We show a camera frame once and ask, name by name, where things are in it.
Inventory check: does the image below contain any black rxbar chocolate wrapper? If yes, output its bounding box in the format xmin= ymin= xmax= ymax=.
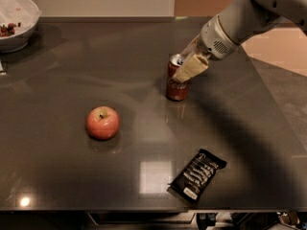
xmin=170 ymin=149 xmax=227 ymax=202

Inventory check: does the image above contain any red apple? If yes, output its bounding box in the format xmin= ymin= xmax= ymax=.
xmin=85 ymin=106 xmax=120 ymax=140

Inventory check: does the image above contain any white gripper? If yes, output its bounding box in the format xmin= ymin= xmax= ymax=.
xmin=172 ymin=15 xmax=238 ymax=82

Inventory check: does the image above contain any white bowl with contents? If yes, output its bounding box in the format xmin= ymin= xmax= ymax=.
xmin=0 ymin=0 xmax=41 ymax=53

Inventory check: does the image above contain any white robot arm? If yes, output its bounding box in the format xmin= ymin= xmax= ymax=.
xmin=173 ymin=0 xmax=307 ymax=82

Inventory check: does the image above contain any red coke can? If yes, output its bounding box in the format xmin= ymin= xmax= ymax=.
xmin=166 ymin=54 xmax=189 ymax=102

